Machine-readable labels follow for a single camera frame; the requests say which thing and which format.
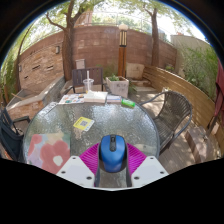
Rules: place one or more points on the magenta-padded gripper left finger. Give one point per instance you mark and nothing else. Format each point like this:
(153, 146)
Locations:
(75, 170)

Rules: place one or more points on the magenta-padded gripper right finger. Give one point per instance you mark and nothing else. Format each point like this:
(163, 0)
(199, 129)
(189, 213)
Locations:
(150, 170)

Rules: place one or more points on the blue computer mouse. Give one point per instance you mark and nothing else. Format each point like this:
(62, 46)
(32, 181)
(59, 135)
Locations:
(112, 155)

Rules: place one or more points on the floral mouse pad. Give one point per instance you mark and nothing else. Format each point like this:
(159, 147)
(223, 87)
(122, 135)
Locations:
(50, 151)

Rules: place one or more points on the yellow square card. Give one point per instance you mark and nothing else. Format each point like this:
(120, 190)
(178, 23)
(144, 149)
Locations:
(83, 123)

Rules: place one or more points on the stone paver block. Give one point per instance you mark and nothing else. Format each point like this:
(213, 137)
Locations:
(200, 143)

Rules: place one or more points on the brown wicker patio chair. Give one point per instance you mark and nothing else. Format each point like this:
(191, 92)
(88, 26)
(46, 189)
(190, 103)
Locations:
(175, 113)

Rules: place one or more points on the black and white patterned sheet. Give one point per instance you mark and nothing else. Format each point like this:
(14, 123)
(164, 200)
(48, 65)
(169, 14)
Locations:
(48, 108)

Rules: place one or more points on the green marker pen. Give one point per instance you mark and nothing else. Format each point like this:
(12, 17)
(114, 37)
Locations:
(128, 103)

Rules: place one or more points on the colourful open magazine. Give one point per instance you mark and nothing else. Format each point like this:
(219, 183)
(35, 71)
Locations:
(71, 98)

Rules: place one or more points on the black slatted chair with bag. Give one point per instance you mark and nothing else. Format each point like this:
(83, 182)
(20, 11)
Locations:
(10, 138)

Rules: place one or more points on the white book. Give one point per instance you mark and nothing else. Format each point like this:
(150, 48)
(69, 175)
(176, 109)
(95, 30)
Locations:
(95, 97)

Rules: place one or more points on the small pink booklet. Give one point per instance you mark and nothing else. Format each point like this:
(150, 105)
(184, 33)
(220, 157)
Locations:
(114, 98)

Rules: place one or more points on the stone raised planter bed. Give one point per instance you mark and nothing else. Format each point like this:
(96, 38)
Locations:
(33, 100)

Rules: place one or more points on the clear plastic cup with straw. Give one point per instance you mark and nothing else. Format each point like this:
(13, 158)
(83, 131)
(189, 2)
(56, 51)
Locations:
(88, 86)

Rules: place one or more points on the white square planter box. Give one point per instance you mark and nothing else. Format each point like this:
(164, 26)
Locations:
(117, 87)

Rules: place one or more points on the dark wooden slatted chair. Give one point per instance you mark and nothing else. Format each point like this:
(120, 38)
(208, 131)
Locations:
(78, 76)

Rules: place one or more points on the square stone slab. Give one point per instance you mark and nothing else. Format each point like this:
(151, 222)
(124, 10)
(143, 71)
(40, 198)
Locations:
(135, 70)

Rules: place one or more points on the red folded patio umbrella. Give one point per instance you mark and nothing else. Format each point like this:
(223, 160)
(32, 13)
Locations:
(220, 93)

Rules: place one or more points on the forked tree trunk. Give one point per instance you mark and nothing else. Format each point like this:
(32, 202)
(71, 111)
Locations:
(68, 46)

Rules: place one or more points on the slender tree trunk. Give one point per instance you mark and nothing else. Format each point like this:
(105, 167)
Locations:
(155, 36)

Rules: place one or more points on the grey wall utility box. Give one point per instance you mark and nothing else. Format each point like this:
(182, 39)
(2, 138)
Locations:
(80, 63)

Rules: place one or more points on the black wall lamp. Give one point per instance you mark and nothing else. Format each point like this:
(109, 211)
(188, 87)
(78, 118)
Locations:
(57, 49)
(20, 68)

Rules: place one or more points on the wooden garden lamp post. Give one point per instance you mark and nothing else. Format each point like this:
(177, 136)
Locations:
(122, 53)

